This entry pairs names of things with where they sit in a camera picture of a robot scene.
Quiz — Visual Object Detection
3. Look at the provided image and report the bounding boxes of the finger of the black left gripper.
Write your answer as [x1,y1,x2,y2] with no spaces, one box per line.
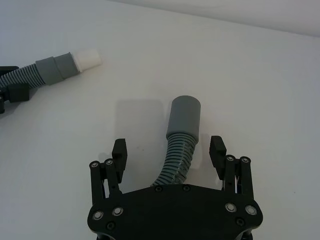
[0,83,30,115]
[0,65,20,76]

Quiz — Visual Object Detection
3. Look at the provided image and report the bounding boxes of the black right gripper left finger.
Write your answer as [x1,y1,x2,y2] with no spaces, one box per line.
[89,138,130,202]

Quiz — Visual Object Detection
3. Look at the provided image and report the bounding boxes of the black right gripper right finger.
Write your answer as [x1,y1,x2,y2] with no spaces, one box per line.
[209,135,256,201]

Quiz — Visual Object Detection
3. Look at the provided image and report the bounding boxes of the grey ribbed hose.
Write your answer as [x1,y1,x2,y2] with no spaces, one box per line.
[149,95,203,187]
[0,49,104,89]

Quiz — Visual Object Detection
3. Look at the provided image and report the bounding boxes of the grey ribbed hose, grey cuff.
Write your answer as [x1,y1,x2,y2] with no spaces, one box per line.
[149,95,203,187]

